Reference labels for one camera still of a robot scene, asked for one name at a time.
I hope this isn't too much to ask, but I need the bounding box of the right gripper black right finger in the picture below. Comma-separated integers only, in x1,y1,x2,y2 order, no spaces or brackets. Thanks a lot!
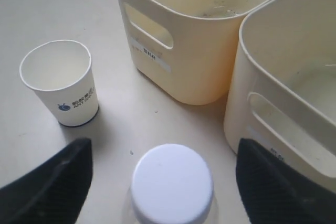
235,138,335,223

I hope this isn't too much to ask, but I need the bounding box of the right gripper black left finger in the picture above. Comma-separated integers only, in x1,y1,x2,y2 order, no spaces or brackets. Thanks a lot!
1,138,93,223

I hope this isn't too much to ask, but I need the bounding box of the clear plastic bottle white cap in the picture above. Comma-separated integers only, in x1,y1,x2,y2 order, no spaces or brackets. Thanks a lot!
121,144,219,224

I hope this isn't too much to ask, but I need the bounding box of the white paper cup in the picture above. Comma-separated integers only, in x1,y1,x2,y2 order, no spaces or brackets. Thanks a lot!
19,40,99,127

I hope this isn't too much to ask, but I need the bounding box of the middle cream plastic bin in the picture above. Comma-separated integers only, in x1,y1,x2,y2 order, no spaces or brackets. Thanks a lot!
224,0,335,180

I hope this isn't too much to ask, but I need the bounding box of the cream plastic bin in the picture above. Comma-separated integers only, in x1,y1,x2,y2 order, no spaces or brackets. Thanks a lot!
118,0,270,105
224,0,335,180

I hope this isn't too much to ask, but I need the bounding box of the left cream plastic bin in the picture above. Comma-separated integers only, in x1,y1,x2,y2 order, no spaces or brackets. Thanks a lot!
118,0,270,105

